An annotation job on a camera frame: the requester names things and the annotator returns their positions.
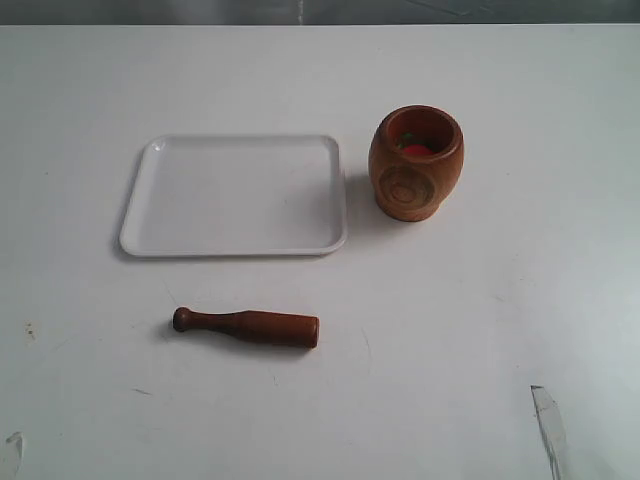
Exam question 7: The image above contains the brown wooden pestle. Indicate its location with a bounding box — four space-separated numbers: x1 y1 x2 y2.
172 307 320 349

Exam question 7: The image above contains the wooden mortar cup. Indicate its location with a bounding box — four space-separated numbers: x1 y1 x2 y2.
368 105 464 222

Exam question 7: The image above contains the red object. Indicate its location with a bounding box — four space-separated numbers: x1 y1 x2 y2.
402 144 434 156

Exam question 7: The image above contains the white rectangular plastic tray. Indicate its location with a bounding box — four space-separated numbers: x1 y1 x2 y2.
119 134 348 258

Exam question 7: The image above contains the clear tape strip right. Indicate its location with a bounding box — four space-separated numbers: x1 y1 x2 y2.
530 385 575 480

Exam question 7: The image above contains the clear tape strip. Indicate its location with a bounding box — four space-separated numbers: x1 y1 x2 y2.
0 432 24 480
530 385 575 480

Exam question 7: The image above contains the clear tape strip left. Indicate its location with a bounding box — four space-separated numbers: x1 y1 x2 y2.
0 432 24 480

